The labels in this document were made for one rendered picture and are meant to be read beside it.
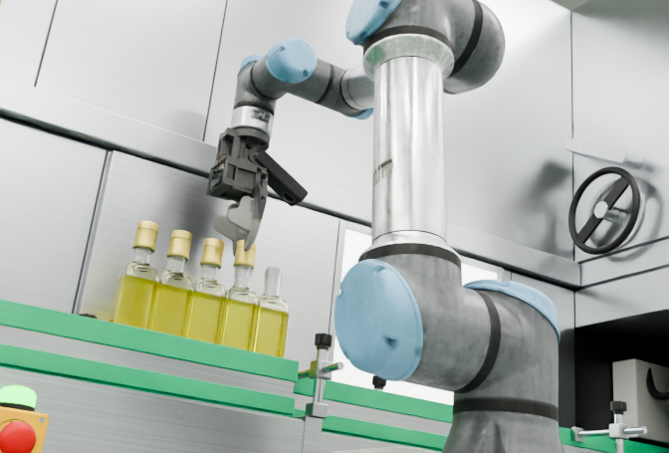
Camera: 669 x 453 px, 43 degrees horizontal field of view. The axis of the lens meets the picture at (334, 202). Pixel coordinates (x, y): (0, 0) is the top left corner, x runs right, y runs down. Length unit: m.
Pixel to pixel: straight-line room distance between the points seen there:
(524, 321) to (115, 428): 0.54
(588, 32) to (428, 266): 1.57
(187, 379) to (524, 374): 0.49
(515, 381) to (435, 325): 0.12
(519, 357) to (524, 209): 1.15
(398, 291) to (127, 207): 0.76
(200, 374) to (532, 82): 1.32
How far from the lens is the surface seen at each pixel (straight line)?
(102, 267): 1.48
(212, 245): 1.40
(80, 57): 1.63
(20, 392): 1.08
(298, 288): 1.62
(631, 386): 2.12
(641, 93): 2.16
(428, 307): 0.87
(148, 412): 1.18
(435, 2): 1.09
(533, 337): 0.96
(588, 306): 2.08
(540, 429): 0.95
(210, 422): 1.21
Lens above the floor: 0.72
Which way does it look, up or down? 22 degrees up
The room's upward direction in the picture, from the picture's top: 6 degrees clockwise
